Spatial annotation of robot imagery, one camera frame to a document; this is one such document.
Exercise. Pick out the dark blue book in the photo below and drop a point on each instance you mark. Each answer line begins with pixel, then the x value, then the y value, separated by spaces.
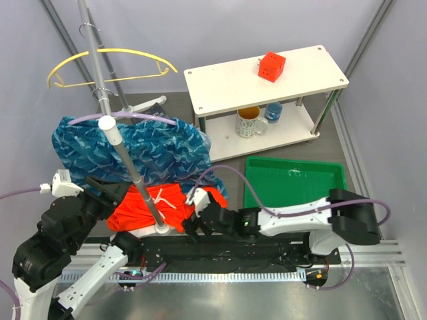
pixel 157 110

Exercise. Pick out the blue patterned shorts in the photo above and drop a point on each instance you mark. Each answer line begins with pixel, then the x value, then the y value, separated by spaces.
pixel 162 153

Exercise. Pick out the orange shorts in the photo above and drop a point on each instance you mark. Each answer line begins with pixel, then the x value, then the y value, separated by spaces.
pixel 133 212

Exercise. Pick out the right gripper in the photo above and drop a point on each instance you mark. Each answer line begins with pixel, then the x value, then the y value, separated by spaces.
pixel 191 224

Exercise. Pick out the grey clothes rack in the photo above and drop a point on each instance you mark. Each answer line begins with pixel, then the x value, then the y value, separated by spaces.
pixel 109 126

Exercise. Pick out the white patterned mug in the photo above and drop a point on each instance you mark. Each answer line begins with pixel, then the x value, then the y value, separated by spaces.
pixel 249 122

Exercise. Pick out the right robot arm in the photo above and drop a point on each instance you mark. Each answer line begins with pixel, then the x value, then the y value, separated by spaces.
pixel 343 217

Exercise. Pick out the blue cup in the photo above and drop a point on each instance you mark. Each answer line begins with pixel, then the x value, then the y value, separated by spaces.
pixel 273 112

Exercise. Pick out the red cube power socket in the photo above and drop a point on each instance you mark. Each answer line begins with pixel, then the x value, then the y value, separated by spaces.
pixel 271 66

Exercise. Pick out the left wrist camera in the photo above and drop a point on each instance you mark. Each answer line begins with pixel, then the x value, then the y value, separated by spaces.
pixel 61 185

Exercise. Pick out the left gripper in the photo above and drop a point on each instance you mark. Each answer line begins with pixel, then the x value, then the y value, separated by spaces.
pixel 113 192

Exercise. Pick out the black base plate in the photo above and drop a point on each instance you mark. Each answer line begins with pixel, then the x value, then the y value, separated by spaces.
pixel 222 254

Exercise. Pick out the white two-tier shelf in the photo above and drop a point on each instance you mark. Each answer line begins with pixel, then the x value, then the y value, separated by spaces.
pixel 306 88

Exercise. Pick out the purple clothes hanger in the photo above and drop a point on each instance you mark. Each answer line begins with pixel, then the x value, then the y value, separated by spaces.
pixel 125 115

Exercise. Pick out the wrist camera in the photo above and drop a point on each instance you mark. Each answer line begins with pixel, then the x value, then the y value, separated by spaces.
pixel 61 185
pixel 199 199

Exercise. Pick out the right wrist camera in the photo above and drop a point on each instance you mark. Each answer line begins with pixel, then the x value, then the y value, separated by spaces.
pixel 199 199

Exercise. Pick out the green plastic tray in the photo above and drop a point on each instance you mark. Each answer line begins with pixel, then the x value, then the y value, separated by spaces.
pixel 286 182

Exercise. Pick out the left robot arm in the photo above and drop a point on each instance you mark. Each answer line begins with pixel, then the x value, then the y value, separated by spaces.
pixel 39 261

